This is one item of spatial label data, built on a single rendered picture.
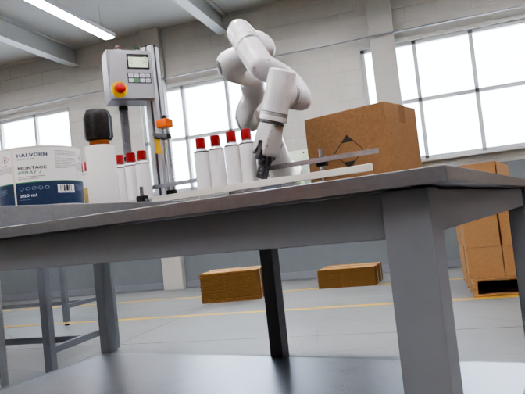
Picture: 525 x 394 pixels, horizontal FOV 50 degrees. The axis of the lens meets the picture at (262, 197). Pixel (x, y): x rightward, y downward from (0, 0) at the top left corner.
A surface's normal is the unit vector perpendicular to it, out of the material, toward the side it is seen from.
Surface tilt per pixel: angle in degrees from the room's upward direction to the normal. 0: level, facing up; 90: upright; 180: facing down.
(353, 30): 90
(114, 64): 90
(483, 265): 90
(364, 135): 90
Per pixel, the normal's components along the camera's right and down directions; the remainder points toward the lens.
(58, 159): 0.70, -0.11
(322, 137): -0.62, 0.03
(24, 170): 0.00, -0.04
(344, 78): -0.30, -0.01
